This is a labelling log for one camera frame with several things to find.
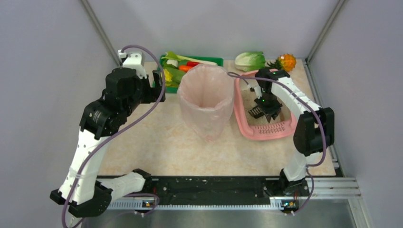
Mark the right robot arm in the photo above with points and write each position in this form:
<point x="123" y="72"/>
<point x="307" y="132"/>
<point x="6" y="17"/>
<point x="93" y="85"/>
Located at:
<point x="314" y="131"/>

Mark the white toy leek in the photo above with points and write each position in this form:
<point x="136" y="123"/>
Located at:
<point x="172" y="56"/>

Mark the red toy chili pepper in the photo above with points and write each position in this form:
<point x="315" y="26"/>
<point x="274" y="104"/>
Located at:
<point x="192" y="63"/>

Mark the orange toy carrot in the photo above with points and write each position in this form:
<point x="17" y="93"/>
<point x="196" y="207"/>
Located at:
<point x="185" y="68"/>

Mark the green toy leaf vegetable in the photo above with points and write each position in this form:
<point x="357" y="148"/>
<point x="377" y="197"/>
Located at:
<point x="173" y="75"/>

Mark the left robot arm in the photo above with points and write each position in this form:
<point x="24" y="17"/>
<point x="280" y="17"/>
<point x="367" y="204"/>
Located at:
<point x="82" y="194"/>

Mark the cat litter sand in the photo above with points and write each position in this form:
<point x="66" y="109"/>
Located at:
<point x="248" y="103"/>

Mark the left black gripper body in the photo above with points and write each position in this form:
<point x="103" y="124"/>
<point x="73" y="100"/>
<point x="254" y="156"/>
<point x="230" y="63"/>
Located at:
<point x="156" y="87"/>

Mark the toy cabbage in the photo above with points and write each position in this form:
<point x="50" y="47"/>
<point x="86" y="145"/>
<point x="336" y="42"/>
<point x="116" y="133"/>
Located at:
<point x="250" y="61"/>

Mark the pink plastic trash bag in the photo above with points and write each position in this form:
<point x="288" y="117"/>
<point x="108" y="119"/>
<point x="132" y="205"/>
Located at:
<point x="206" y="97"/>

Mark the green plastic tray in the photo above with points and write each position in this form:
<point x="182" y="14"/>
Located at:
<point x="173" y="90"/>

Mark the toy pineapple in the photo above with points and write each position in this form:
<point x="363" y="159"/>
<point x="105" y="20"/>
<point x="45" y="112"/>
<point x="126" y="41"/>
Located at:
<point x="285" y="62"/>

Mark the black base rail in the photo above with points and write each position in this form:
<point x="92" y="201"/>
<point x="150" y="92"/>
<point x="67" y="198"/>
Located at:
<point x="222" y="190"/>

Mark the black slotted litter scoop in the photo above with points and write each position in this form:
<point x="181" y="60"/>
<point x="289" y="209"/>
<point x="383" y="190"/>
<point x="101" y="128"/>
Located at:
<point x="256" y="112"/>

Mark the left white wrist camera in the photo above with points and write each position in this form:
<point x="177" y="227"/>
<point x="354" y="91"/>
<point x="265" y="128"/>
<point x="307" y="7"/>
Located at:
<point x="133" y="60"/>

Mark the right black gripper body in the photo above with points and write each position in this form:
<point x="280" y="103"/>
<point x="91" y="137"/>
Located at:
<point x="270" y="107"/>

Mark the pink litter box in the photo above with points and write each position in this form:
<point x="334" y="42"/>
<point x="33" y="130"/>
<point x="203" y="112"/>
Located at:
<point x="261" y="132"/>

